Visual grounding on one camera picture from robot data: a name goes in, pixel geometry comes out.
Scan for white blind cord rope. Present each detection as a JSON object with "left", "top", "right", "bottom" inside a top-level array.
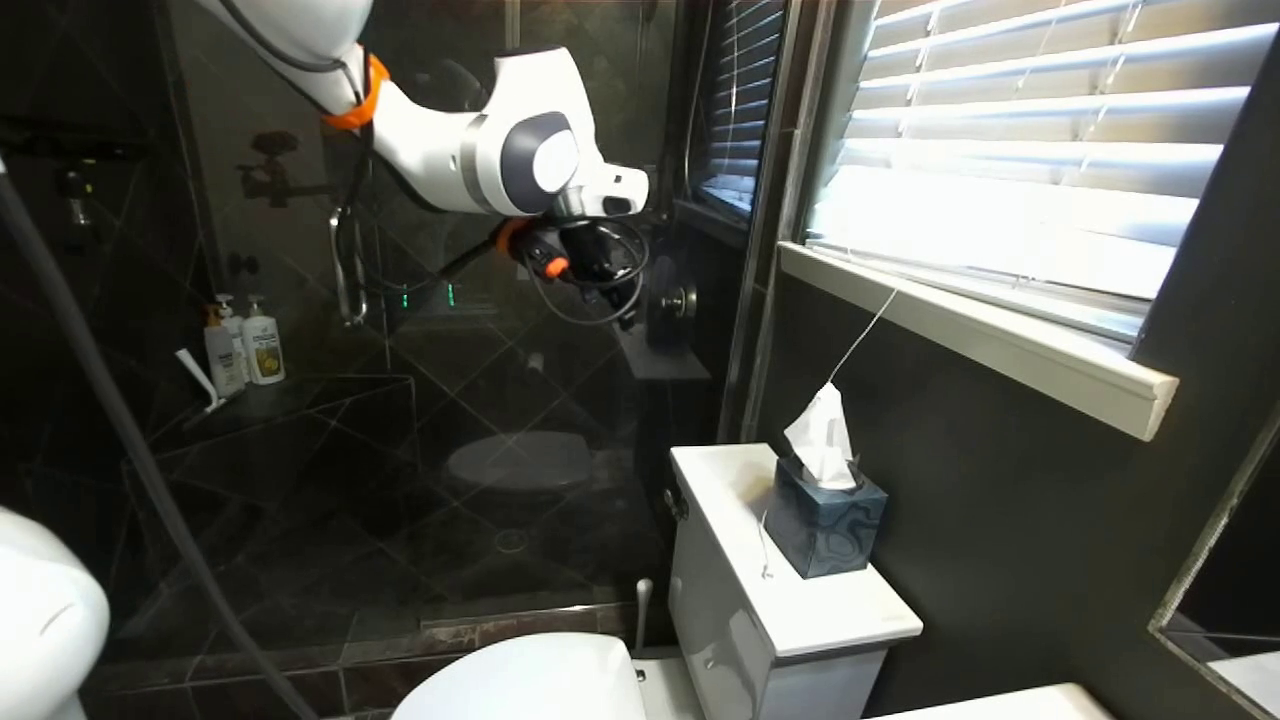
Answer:
[{"left": 757, "top": 284, "right": 901, "bottom": 585}]

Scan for white robot base link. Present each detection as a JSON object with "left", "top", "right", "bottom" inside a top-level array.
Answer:
[{"left": 0, "top": 506, "right": 118, "bottom": 720}]

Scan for chrome shower door handle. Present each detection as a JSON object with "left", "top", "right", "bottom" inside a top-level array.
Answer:
[{"left": 327, "top": 195, "right": 373, "bottom": 333}]

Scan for white window sill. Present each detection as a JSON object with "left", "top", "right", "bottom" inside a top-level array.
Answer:
[{"left": 776, "top": 238, "right": 1186, "bottom": 446}]

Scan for white tissue sheet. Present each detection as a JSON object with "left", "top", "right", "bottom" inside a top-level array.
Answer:
[{"left": 779, "top": 381, "right": 863, "bottom": 498}]

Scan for clear soap pump bottle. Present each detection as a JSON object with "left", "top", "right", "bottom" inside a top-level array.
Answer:
[{"left": 202, "top": 293, "right": 253, "bottom": 404}]

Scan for dark narrow window blinds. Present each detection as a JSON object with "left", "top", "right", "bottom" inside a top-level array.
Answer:
[{"left": 692, "top": 0, "right": 793, "bottom": 225}]

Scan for white window blinds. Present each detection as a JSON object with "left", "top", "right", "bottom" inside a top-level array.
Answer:
[{"left": 806, "top": 0, "right": 1280, "bottom": 309}]

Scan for white razor handle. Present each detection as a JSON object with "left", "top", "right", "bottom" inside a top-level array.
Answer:
[{"left": 171, "top": 345, "right": 224, "bottom": 418}]

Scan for white toilet seat lid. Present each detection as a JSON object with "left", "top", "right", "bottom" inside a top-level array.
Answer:
[{"left": 390, "top": 630, "right": 656, "bottom": 720}]

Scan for thick gray cable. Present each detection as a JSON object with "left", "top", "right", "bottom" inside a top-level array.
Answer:
[{"left": 0, "top": 158, "right": 327, "bottom": 720}]

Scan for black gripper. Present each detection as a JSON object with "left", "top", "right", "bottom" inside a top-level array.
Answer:
[{"left": 556, "top": 216, "right": 651, "bottom": 305}]

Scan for dark shower valve handle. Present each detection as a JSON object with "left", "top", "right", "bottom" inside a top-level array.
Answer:
[{"left": 236, "top": 128, "right": 339, "bottom": 212}]

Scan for chrome toilet flush lever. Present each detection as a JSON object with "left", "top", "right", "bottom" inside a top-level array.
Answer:
[{"left": 628, "top": 571, "right": 661, "bottom": 658}]

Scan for white toilet tank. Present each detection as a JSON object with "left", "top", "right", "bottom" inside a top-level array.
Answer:
[{"left": 665, "top": 441, "right": 929, "bottom": 720}]

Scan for yellow label soap pump bottle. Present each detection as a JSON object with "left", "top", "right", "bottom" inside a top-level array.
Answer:
[{"left": 239, "top": 293, "right": 293, "bottom": 394}]

